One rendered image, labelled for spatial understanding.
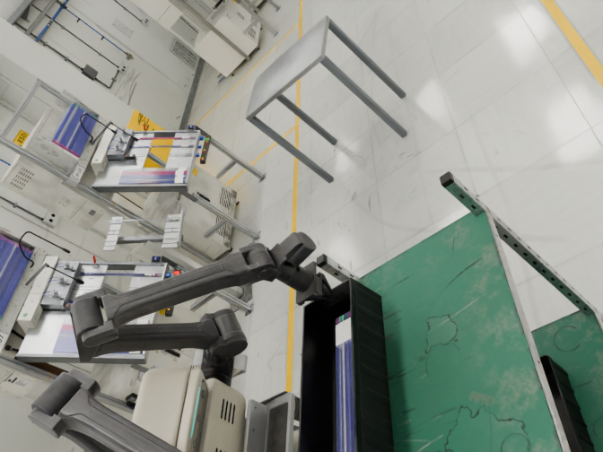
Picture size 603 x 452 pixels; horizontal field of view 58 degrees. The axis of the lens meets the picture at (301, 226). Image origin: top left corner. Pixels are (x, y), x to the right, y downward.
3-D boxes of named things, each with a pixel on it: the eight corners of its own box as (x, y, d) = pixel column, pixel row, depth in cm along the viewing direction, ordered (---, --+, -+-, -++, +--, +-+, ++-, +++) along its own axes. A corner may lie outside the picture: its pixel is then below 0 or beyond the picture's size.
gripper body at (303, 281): (319, 263, 136) (298, 249, 133) (319, 296, 129) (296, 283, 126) (301, 274, 140) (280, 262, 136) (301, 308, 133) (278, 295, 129)
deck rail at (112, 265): (169, 268, 354) (167, 262, 349) (168, 271, 352) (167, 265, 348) (59, 266, 354) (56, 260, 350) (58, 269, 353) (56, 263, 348)
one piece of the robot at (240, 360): (220, 382, 154) (191, 366, 148) (222, 366, 158) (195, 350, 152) (247, 372, 150) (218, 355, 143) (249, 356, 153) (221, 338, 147)
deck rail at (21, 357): (146, 360, 306) (144, 355, 302) (145, 364, 305) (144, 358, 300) (20, 359, 306) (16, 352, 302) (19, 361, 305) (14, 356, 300)
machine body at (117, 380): (224, 327, 401) (152, 291, 371) (213, 419, 352) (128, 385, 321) (174, 360, 434) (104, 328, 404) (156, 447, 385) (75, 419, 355)
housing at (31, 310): (65, 270, 353) (58, 256, 343) (39, 334, 319) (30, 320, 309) (53, 270, 353) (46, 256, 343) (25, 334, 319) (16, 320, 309)
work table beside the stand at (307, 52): (406, 134, 354) (320, 55, 315) (329, 183, 396) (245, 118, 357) (406, 92, 382) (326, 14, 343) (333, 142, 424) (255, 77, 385)
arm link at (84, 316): (55, 332, 120) (62, 370, 114) (74, 291, 113) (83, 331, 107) (226, 326, 149) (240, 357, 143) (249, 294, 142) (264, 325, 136)
